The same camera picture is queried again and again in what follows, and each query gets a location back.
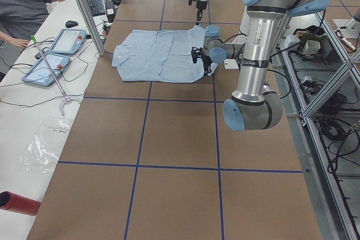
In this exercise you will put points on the black keyboard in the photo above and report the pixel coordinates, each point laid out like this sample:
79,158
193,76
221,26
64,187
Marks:
97,7

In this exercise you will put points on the clear plastic bag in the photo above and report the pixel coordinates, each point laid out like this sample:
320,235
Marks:
43,151

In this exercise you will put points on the aluminium frame post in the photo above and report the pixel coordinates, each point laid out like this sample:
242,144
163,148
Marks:
91,26

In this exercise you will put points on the light blue button shirt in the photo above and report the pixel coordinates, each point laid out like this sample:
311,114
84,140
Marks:
163,56

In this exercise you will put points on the seated person grey shirt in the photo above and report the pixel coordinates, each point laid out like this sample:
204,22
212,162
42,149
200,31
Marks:
21,19

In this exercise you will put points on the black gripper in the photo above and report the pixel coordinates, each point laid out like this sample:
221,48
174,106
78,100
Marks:
200,5
207,62

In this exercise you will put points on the reach grabber stick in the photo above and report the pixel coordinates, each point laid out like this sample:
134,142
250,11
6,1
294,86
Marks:
66,98

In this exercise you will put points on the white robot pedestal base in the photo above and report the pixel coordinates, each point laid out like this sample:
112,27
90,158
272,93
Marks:
239,41

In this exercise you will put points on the blue teach pendant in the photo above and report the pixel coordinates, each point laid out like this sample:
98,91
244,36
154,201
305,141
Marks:
40,75
68,41

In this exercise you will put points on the upper blue teach pendant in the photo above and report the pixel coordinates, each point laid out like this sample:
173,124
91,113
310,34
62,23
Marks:
68,41

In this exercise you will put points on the red cylinder bottle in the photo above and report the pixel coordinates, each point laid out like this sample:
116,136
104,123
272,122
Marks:
19,204

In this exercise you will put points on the aluminium frame rack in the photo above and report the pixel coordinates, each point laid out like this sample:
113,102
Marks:
322,101

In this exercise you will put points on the lower blue teach pendant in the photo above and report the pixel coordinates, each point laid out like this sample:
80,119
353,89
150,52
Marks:
40,75

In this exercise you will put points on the black computer mouse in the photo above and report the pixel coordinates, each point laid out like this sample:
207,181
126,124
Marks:
71,24

